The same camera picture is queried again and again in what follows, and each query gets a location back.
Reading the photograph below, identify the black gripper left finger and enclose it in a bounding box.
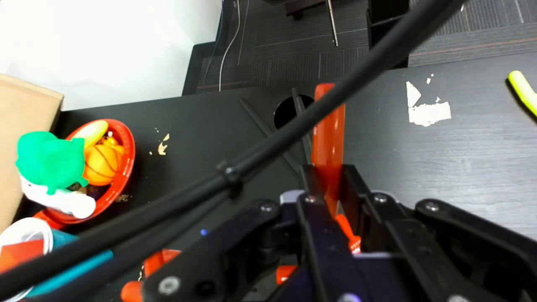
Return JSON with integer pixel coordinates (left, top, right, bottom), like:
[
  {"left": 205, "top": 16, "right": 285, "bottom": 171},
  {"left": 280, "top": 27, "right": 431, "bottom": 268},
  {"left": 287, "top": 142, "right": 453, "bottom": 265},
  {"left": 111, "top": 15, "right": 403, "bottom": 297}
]
[{"left": 141, "top": 166, "right": 359, "bottom": 302}]

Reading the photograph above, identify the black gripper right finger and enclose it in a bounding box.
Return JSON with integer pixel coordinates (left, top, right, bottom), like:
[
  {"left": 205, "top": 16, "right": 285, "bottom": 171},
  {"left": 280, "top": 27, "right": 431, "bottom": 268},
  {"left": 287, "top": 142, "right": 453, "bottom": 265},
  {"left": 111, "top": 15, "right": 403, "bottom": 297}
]
[{"left": 341, "top": 164, "right": 537, "bottom": 302}]

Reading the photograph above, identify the pale tape scrap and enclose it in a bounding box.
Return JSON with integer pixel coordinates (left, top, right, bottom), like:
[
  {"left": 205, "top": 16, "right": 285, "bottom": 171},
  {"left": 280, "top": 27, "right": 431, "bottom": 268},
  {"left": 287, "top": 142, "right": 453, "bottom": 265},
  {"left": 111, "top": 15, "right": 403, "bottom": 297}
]
[{"left": 404, "top": 80, "right": 453, "bottom": 129}]

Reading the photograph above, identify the red bowl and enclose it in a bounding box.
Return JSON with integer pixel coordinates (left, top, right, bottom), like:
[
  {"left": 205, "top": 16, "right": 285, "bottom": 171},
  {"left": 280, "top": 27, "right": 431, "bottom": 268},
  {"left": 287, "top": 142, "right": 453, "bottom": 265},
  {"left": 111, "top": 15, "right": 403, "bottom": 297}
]
[{"left": 32, "top": 117, "right": 138, "bottom": 226}]

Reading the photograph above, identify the orange toy ball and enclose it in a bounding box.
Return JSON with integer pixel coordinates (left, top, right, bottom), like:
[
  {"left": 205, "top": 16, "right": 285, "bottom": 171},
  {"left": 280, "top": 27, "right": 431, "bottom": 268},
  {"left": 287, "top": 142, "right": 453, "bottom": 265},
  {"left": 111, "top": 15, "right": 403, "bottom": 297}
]
[{"left": 82, "top": 141, "right": 126, "bottom": 188}]

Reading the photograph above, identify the teal tube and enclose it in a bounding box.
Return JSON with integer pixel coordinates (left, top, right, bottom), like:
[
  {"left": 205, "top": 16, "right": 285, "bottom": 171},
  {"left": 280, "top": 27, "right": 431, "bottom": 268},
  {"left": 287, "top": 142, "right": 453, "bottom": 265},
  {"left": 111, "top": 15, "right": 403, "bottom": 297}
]
[{"left": 25, "top": 226, "right": 117, "bottom": 298}]

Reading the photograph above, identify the yellow toy banana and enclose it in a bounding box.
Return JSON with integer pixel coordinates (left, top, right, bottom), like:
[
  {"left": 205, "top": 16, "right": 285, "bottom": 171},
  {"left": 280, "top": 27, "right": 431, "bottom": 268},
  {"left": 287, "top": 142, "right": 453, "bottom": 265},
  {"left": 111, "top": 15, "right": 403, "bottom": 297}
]
[{"left": 75, "top": 119, "right": 111, "bottom": 151}]

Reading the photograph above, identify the green plush toy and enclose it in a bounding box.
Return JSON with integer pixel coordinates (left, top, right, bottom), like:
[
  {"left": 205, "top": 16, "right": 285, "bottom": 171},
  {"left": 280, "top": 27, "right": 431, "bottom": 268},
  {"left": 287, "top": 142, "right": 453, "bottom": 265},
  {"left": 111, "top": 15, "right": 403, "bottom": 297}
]
[{"left": 15, "top": 131, "right": 89, "bottom": 196}]

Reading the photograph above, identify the white cup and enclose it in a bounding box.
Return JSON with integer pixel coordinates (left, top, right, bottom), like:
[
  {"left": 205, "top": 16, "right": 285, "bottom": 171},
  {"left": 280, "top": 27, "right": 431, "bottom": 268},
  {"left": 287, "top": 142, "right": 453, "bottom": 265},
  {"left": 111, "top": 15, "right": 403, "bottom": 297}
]
[{"left": 0, "top": 216, "right": 55, "bottom": 302}]

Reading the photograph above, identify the brown cardboard box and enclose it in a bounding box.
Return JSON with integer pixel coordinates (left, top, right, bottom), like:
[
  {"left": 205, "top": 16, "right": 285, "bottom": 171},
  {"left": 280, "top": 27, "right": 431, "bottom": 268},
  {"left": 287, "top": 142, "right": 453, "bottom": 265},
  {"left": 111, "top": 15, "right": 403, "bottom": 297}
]
[{"left": 0, "top": 73, "right": 65, "bottom": 231}]

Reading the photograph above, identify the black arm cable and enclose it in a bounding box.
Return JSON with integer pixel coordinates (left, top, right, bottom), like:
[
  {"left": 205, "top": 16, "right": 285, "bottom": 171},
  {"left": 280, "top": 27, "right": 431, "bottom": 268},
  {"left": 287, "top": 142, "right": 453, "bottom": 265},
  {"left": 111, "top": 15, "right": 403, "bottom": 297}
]
[{"left": 0, "top": 0, "right": 468, "bottom": 302}]

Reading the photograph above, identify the yellow handle hex key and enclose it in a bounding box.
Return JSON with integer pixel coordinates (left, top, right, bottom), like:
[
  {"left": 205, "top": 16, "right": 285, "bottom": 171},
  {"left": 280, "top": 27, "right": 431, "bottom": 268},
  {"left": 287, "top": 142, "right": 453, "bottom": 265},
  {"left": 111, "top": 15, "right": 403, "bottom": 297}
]
[{"left": 507, "top": 68, "right": 537, "bottom": 119}]

